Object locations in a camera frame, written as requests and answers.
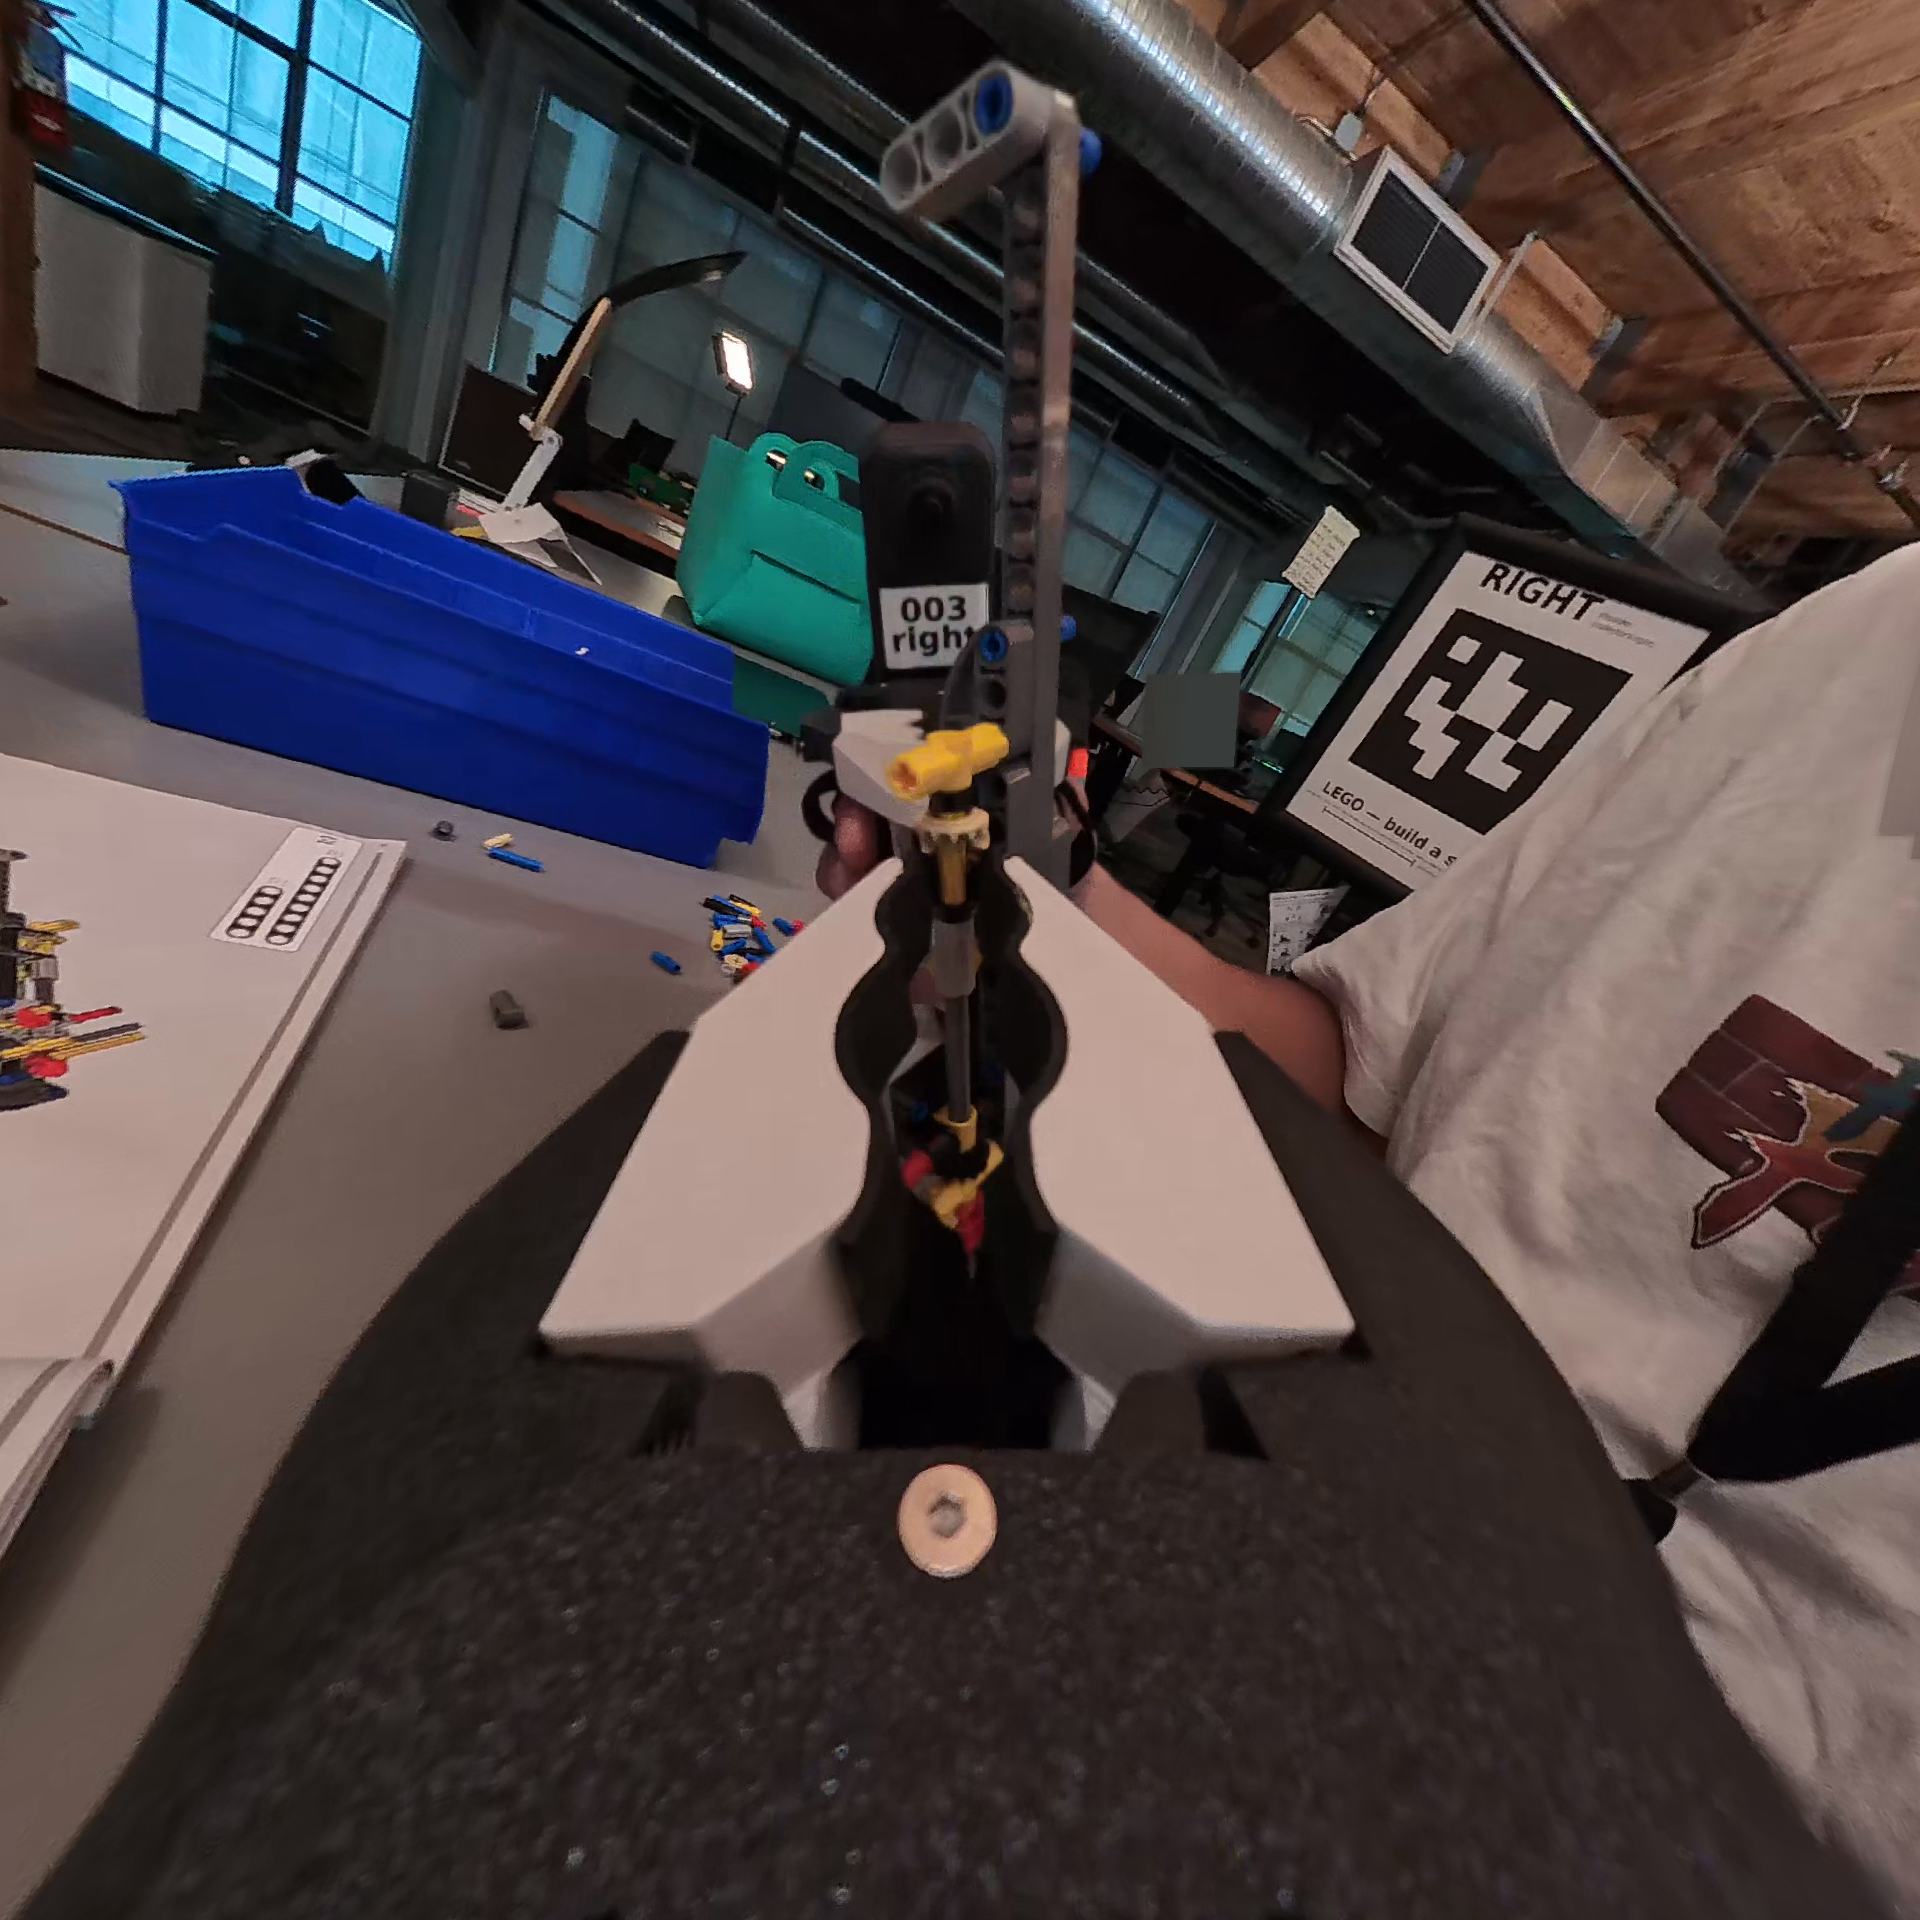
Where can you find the small panel light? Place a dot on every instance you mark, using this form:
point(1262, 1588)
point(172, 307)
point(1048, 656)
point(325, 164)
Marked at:
point(735, 361)

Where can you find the blue plastic bin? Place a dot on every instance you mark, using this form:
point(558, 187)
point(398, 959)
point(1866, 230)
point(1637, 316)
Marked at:
point(451, 690)

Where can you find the black white marker sign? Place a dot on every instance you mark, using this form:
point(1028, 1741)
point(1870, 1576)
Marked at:
point(1500, 705)

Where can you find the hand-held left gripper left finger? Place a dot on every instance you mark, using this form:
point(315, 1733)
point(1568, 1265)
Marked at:
point(705, 1185)

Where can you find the silver air duct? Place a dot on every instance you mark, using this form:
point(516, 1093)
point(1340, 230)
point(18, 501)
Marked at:
point(1201, 104)

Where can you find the paper note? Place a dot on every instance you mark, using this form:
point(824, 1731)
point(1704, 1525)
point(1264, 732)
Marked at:
point(1322, 552)

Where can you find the person's right forearm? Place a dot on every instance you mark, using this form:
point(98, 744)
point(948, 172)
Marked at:
point(1231, 991)

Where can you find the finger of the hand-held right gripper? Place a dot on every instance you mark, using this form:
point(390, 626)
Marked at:
point(867, 759)

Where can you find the white air vent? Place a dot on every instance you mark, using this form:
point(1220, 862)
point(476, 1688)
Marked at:
point(1418, 248)

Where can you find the red fire extinguisher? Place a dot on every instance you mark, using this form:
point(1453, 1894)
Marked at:
point(45, 83)

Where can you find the building instruction booklet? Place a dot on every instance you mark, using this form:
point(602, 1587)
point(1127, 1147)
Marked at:
point(150, 1200)

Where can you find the partly built lego model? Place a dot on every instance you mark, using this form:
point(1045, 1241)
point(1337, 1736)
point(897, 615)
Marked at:
point(1035, 450)

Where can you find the person in white shirt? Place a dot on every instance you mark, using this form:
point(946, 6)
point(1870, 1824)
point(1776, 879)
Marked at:
point(1574, 900)

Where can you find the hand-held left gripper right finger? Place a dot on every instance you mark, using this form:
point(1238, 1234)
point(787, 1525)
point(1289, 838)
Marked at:
point(1185, 1185)

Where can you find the teal fabric bag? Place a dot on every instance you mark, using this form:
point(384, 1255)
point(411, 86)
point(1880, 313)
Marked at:
point(764, 584)

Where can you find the white cabinet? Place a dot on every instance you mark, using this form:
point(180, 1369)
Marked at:
point(121, 301)

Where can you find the printed leaflet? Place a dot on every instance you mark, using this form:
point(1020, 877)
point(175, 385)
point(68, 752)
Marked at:
point(1309, 927)

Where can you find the pile of small lego pins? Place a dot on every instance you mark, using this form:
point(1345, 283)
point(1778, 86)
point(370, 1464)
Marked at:
point(743, 931)

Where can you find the dark grey lego connector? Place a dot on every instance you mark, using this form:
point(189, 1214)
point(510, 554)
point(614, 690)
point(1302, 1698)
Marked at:
point(506, 1008)

